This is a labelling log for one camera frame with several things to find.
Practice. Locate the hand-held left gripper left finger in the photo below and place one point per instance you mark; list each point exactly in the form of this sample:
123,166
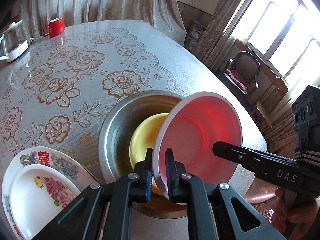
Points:
149,180

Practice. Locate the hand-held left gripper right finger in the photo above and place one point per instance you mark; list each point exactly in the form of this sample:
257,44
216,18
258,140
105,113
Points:
170,180

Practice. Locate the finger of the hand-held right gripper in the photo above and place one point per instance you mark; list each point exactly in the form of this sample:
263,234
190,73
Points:
235,155

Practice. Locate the red plastic bowl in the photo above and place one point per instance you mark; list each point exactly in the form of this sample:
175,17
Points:
200,135

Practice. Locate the yellow bowl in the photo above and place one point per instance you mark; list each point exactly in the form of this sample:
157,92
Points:
142,140

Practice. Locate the stainless steel bowl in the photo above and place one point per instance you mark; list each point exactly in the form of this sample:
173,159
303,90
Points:
120,130

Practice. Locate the scalloped plate with red characters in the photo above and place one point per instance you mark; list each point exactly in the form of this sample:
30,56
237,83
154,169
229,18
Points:
57,160

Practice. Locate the white plate with pink roses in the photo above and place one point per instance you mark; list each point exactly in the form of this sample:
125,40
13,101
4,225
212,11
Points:
32,200

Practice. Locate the person's right hand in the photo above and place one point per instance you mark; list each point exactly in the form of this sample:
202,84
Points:
292,217

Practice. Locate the light wooden chair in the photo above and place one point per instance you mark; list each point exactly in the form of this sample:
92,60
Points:
272,97

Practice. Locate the dark round-back chair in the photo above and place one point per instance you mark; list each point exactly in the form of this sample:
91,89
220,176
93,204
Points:
246,65

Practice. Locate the floral lace tablecloth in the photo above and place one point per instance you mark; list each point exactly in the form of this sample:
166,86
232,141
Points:
150,67

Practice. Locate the beige side curtain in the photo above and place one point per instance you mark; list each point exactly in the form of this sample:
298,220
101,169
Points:
225,30

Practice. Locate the grey patterned bundle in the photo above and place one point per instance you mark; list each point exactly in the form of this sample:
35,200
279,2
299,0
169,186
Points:
197,35

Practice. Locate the window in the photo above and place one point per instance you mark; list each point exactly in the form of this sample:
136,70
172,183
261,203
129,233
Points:
280,30

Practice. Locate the red mug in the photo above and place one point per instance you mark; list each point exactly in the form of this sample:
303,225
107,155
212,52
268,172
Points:
56,27

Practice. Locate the beige sheer curtain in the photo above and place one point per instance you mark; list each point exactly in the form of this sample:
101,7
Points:
100,0

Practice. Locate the glass electric kettle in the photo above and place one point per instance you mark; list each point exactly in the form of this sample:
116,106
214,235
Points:
15,42

